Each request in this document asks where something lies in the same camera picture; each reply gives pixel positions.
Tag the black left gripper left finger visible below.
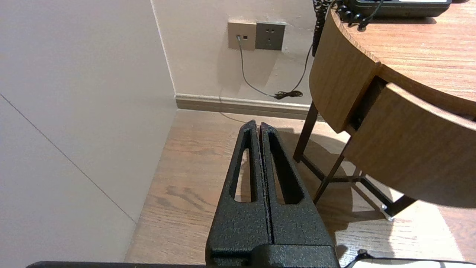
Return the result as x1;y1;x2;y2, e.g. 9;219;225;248
206;120;274;268

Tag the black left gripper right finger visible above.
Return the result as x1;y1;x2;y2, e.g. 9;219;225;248
259;122;334;248

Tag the curved wooden table drawer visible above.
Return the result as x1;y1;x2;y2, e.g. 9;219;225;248
342;76;476;209

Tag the thin grey phone line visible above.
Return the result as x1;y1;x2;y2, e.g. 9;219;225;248
237;34;313;100

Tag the round wooden side table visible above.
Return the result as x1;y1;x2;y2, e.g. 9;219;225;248
293;0;476;223

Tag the thin black cable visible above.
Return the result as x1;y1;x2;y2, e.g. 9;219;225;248
344;249;476;268

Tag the grey wall baseboard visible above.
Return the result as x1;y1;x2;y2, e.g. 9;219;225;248
175;93;328;121

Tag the grey wall power socket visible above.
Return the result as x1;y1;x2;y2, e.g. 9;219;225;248
255;22;286;51

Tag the beige wall jack plate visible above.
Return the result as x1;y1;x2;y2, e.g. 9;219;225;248
228;21;257;51

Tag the black coiled handset cord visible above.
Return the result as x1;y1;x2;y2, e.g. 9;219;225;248
312;0;385;57

